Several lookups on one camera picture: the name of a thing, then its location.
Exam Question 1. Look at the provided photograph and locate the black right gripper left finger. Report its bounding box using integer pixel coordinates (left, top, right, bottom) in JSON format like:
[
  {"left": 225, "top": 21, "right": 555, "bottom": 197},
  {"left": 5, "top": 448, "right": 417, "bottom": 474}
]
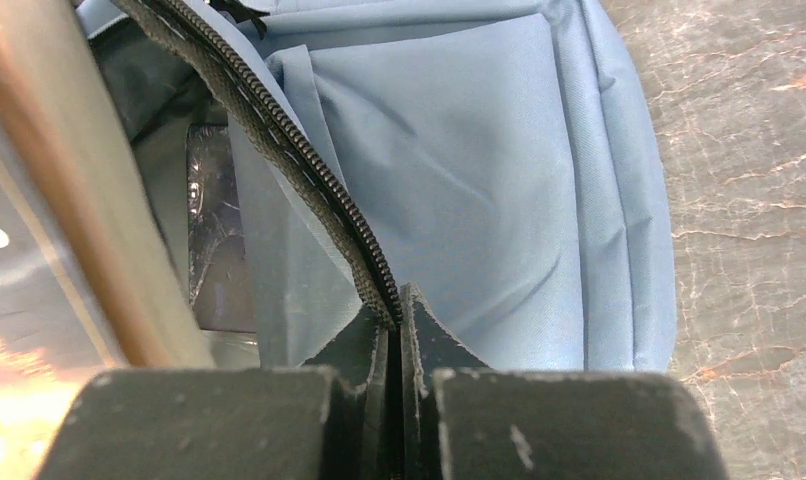
[{"left": 38, "top": 308, "right": 390, "bottom": 480}]

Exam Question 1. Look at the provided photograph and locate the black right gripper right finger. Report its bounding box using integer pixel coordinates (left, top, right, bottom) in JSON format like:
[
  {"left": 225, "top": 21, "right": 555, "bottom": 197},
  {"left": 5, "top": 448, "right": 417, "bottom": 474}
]
[{"left": 400, "top": 284, "right": 728, "bottom": 479}]

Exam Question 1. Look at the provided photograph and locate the blue student backpack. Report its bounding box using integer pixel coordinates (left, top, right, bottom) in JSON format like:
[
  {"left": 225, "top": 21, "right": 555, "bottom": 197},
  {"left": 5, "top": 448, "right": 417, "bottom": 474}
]
[{"left": 77, "top": 1, "right": 677, "bottom": 372}]

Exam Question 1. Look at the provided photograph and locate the Tale of Two Cities book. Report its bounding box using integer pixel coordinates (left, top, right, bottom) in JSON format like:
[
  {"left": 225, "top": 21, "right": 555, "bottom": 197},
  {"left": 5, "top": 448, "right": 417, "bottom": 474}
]
[{"left": 0, "top": 1, "right": 214, "bottom": 479}]

